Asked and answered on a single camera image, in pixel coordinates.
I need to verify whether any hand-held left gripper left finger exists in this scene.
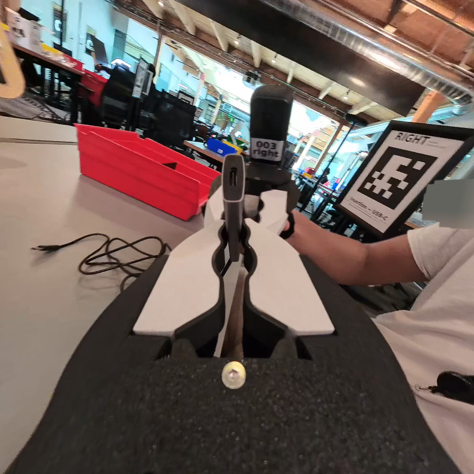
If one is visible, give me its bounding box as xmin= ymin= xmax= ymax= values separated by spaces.
xmin=132 ymin=218 xmax=226 ymax=337

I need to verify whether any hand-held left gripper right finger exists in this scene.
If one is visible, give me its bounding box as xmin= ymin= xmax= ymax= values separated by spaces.
xmin=241 ymin=218 xmax=336 ymax=337

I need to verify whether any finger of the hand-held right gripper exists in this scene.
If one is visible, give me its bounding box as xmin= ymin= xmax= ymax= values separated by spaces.
xmin=244 ymin=190 xmax=291 ymax=236
xmin=203 ymin=186 xmax=225 ymax=232

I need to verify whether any grey usb hub with tail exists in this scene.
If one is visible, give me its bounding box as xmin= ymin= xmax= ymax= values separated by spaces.
xmin=220 ymin=155 xmax=246 ymax=276

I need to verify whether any red plastic bin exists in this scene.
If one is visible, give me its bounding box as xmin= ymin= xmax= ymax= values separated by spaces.
xmin=74 ymin=123 xmax=221 ymax=221

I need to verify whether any black usb-c cable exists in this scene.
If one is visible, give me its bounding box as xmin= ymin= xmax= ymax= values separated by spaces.
xmin=31 ymin=233 xmax=173 ymax=293

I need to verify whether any person's right forearm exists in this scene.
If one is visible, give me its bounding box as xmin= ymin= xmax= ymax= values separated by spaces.
xmin=300 ymin=218 xmax=434 ymax=286

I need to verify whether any person's right hand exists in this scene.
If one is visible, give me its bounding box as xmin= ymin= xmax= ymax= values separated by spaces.
xmin=286 ymin=212 xmax=310 ymax=257

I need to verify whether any small blue bin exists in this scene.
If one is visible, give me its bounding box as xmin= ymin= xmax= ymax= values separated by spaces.
xmin=206 ymin=137 xmax=241 ymax=155

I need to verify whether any grey work table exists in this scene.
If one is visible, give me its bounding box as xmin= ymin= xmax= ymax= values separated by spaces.
xmin=183 ymin=140 xmax=223 ymax=163

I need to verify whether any framed marker sign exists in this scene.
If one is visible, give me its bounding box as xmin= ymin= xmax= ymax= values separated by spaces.
xmin=332 ymin=120 xmax=474 ymax=238

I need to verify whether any black office chair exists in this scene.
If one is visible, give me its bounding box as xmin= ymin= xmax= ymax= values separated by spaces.
xmin=102 ymin=66 xmax=136 ymax=128

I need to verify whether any person's white shirt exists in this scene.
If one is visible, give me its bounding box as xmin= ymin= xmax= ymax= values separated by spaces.
xmin=372 ymin=222 xmax=474 ymax=474

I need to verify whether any black clip on shirt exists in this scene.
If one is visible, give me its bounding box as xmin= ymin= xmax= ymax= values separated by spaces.
xmin=415 ymin=370 xmax=474 ymax=405

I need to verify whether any round silver duct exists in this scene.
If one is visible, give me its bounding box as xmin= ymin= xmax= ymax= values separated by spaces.
xmin=326 ymin=22 xmax=474 ymax=106

